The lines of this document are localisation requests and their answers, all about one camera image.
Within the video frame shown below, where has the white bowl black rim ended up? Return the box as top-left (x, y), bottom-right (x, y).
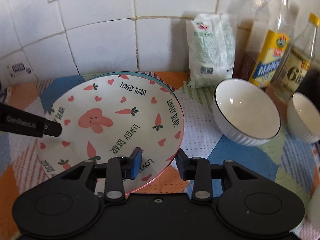
top-left (293, 185), bottom-right (320, 240)

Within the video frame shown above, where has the white ribbed bowl large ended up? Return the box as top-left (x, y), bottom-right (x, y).
top-left (212, 79), bottom-right (281, 146)

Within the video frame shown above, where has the white green food bag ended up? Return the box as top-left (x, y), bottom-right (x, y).
top-left (185, 14), bottom-right (237, 89)

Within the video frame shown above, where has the yellow label oil bottle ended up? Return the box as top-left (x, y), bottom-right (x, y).
top-left (245, 0), bottom-right (293, 89)

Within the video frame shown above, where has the brown sauce bottle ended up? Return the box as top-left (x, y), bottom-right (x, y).
top-left (233, 0), bottom-right (266, 78)

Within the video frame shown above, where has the pink rabbit carrot plate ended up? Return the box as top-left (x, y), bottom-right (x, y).
top-left (37, 74), bottom-right (184, 193)

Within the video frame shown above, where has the vinegar bottle yellow cap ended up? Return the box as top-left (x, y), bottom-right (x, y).
top-left (270, 13), bottom-right (319, 102)

